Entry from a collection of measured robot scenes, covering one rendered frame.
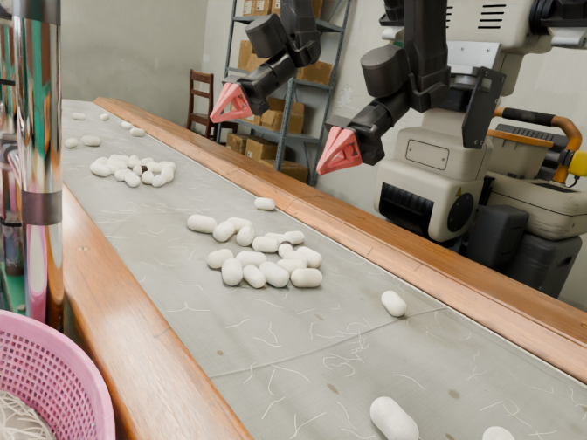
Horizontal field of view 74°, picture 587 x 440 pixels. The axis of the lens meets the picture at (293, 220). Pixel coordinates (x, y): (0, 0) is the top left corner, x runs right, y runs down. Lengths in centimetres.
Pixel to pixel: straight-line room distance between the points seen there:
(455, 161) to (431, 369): 70
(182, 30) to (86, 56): 118
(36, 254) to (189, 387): 13
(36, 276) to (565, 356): 45
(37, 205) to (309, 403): 22
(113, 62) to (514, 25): 474
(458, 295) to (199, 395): 33
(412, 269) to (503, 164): 81
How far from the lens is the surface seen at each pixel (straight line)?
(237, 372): 31
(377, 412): 29
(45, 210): 29
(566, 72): 246
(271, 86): 82
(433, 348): 40
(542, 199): 119
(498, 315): 48
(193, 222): 52
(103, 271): 37
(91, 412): 26
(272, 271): 41
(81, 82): 527
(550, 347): 47
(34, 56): 27
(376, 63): 66
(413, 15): 70
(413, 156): 107
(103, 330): 30
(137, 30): 538
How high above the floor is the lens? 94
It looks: 19 degrees down
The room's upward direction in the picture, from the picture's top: 11 degrees clockwise
